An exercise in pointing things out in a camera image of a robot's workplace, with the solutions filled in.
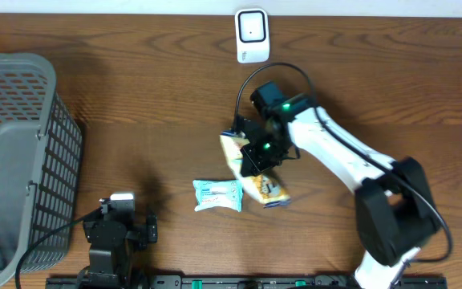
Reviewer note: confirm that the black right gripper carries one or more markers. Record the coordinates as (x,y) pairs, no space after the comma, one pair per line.
(257,165)

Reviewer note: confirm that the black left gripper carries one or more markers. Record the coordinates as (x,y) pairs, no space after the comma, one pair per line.
(143,234)

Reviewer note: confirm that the small teal wipes pack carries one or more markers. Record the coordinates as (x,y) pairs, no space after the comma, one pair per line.
(210,194)

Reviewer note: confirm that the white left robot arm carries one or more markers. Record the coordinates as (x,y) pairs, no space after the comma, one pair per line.
(113,266)

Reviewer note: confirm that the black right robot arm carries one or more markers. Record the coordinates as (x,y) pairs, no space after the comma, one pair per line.
(395,212)

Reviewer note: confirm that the white barcode scanner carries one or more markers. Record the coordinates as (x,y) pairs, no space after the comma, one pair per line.
(252,35)

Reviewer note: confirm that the grey plastic mesh basket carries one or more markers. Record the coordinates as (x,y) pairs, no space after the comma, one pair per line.
(40,157)

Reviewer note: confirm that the black mounting rail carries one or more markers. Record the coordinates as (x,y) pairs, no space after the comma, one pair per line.
(179,282)

